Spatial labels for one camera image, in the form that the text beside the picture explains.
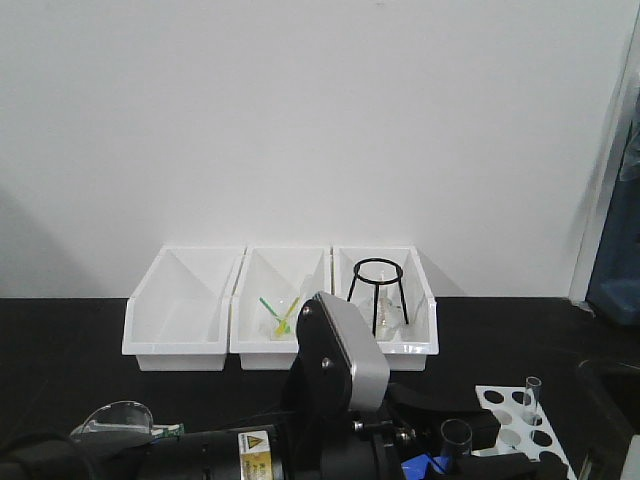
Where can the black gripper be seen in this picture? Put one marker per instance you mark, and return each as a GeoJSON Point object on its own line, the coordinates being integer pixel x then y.
{"type": "Point", "coordinates": [415, 435]}

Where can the clear glass test tube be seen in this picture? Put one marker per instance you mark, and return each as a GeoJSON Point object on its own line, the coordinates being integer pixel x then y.
{"type": "Point", "coordinates": [456, 435]}

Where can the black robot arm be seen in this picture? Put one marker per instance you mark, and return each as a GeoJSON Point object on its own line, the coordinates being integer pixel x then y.
{"type": "Point", "coordinates": [356, 445]}

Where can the white test tube rack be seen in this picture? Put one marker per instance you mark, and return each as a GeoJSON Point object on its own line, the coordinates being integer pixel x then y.
{"type": "Point", "coordinates": [538, 442]}

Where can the clear test tube in rack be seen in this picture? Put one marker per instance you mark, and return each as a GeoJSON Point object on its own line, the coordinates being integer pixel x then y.
{"type": "Point", "coordinates": [531, 397]}

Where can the grey pegboard drying rack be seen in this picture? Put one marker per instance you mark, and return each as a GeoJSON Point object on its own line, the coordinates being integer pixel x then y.
{"type": "Point", "coordinates": [614, 284]}

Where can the blue plastic tray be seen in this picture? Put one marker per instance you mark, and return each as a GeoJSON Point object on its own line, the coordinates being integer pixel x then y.
{"type": "Point", "coordinates": [424, 467]}

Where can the clear glass flask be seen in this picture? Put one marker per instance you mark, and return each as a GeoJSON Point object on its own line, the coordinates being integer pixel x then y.
{"type": "Point", "coordinates": [381, 315]}

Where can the white right storage bin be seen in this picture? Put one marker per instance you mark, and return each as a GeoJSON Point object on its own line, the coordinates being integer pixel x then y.
{"type": "Point", "coordinates": [412, 344]}

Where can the white storage bin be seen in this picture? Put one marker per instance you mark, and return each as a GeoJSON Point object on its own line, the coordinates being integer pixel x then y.
{"type": "Point", "coordinates": [412, 344]}
{"type": "Point", "coordinates": [278, 274]}
{"type": "Point", "coordinates": [177, 318]}

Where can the green plastic dropper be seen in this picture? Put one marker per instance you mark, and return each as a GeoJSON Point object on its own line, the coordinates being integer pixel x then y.
{"type": "Point", "coordinates": [270, 310]}

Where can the yellow plastic dropper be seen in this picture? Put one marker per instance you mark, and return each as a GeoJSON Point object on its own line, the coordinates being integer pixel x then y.
{"type": "Point", "coordinates": [287, 315]}

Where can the white middle storage bin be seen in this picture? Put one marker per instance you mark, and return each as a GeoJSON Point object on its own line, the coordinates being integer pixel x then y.
{"type": "Point", "coordinates": [278, 274]}

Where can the white left storage bin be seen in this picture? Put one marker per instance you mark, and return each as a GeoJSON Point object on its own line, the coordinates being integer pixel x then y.
{"type": "Point", "coordinates": [177, 318]}

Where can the clear glass beaker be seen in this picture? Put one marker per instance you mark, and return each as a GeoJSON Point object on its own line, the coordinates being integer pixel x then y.
{"type": "Point", "coordinates": [116, 422]}

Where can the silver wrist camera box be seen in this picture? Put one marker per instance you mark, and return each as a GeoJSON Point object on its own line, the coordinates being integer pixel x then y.
{"type": "Point", "coordinates": [368, 369]}

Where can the black wire tripod stand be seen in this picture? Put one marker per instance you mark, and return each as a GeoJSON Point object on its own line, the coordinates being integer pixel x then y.
{"type": "Point", "coordinates": [364, 273]}

